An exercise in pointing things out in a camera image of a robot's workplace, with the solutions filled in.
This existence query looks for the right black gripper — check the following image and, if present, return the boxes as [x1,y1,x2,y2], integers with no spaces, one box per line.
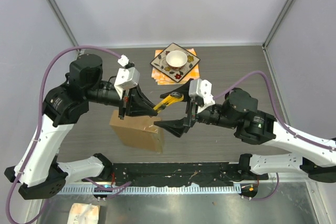
[154,78,239,137]

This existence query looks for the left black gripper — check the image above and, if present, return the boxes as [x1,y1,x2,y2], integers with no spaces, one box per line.
[85,80,159,120]

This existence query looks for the yellow utility knife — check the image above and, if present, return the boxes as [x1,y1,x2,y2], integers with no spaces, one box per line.
[153,92,184,113]

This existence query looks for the brown cardboard express box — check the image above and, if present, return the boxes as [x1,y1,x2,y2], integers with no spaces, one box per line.
[109,110,164,153]

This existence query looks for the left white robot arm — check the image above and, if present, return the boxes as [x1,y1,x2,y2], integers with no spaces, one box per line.
[4,54,157,200]

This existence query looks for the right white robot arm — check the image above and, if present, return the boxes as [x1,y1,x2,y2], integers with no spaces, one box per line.
[154,79,335,183]

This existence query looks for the orange checkered folded cloth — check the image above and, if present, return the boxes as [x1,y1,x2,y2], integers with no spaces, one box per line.
[151,64,200,85]

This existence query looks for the square floral ceramic plate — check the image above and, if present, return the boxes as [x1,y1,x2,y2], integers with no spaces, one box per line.
[150,43,200,79]

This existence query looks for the white ceramic bowl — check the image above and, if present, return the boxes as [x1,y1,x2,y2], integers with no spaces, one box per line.
[166,50,187,69]

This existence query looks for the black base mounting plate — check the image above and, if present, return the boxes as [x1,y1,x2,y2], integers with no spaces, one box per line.
[107,162,269,187]

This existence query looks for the white orange paper packet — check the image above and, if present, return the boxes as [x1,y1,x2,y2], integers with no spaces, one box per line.
[67,203,100,224]

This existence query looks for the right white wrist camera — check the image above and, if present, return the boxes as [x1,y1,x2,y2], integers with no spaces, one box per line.
[188,78,215,114]

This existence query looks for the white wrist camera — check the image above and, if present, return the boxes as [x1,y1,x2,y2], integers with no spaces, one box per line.
[113,55,140,100]
[188,78,215,114]

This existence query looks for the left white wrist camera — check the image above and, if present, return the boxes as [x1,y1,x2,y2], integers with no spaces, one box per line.
[113,55,140,100]

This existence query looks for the white slotted cable duct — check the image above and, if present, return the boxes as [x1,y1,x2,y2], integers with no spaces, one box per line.
[59,184,241,197]

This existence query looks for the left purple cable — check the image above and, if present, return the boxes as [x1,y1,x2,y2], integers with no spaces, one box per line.
[5,45,132,224]

